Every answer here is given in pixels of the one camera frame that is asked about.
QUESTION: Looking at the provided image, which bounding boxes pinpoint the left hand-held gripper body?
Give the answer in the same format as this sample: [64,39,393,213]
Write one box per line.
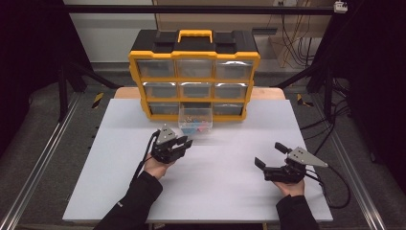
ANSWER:
[150,124,185,165]

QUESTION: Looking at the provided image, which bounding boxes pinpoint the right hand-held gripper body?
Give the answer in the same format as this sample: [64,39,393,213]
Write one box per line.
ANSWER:
[262,147,328,184]

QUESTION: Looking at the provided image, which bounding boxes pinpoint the clear plastic pull-out drawer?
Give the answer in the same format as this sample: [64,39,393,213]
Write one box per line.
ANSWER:
[177,107,214,135]

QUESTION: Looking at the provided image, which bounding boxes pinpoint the yellow black drawer organizer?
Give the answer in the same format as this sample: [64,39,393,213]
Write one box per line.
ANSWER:
[127,29,261,123]

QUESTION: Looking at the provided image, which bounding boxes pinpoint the person's right hand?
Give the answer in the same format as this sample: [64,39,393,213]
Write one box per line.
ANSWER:
[272,177,305,197]

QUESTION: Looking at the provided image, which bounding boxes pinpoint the person's left hand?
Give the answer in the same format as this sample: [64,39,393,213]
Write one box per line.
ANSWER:
[143,156,176,180]

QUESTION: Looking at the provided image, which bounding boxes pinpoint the white table mat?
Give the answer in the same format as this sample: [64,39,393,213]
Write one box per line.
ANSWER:
[61,98,334,223]

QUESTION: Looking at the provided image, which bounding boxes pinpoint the black metal stand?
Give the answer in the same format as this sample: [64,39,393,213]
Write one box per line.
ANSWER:
[56,60,123,123]
[274,63,336,123]

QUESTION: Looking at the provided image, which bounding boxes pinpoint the set of clear organizer drawers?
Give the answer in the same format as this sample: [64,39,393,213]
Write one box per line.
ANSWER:
[136,58,255,117]

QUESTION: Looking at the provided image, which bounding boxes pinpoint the black curtain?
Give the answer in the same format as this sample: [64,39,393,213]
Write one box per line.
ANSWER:
[0,0,94,154]
[319,0,406,193]

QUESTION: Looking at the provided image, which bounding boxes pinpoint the wooden panel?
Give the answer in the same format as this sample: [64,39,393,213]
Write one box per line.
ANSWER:
[152,0,336,68]

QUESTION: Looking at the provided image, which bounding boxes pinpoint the small white device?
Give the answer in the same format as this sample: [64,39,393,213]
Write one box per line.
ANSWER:
[333,0,349,13]

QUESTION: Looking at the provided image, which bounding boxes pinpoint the left hand-held gripper black cable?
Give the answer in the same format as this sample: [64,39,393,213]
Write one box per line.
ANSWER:
[132,128,161,183]

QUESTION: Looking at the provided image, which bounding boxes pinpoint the hand-held gripper black cable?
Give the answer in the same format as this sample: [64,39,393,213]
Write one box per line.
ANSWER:
[304,164,351,210]
[132,128,161,183]

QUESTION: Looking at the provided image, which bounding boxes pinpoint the black floor cables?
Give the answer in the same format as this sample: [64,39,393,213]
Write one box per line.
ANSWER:
[300,76,352,157]

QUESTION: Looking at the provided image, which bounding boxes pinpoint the right hand-held gripper black cable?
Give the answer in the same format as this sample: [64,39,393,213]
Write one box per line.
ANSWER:
[304,164,351,210]

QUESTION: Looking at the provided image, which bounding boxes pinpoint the aluminium floor rail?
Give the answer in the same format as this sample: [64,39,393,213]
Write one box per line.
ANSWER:
[310,95,387,230]
[0,92,82,230]

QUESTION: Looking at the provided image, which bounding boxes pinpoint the hanging black cable bundle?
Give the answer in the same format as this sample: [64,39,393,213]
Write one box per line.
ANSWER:
[281,13,317,68]

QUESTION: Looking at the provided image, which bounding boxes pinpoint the black metal frame beam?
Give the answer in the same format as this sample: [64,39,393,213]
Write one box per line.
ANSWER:
[63,4,336,15]

